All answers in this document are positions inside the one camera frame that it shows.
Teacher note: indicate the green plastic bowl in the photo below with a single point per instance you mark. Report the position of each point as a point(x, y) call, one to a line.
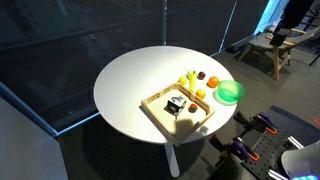
point(231, 90)

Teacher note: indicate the white table base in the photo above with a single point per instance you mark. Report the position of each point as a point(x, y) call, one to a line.
point(172, 160)

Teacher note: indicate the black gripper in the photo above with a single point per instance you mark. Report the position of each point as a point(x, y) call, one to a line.
point(296, 15)

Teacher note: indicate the light wooden tray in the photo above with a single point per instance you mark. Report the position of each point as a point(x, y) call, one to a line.
point(160, 108)

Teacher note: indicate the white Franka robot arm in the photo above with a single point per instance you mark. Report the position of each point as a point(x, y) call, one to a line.
point(300, 160)

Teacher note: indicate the yellow toy lemon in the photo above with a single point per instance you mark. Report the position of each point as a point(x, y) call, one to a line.
point(182, 80)

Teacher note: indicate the silver aluminium bracket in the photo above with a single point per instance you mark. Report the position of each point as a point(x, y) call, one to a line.
point(276, 174)
point(295, 142)

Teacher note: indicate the wooden chair grey seat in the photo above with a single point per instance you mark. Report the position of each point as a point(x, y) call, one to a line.
point(258, 41)

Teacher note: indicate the dark red toy plum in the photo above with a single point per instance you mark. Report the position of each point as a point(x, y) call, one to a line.
point(201, 75)

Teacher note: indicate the toy orange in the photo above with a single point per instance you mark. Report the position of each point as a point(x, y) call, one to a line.
point(213, 82)

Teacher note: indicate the small red toy fruit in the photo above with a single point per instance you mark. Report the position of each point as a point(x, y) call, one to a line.
point(193, 108)

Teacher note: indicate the purple clamp orange trigger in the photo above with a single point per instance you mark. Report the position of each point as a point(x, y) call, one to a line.
point(245, 150)
point(266, 121)

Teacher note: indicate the yellow orange round toy fruit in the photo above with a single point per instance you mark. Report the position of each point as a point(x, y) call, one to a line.
point(201, 93)

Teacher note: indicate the zebra print checkered cube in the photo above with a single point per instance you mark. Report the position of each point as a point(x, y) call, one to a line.
point(175, 106)

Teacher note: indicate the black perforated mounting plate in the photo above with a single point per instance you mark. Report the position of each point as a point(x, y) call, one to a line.
point(283, 126)

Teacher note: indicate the yellow toy banana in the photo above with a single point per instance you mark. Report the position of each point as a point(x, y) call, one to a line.
point(193, 84)

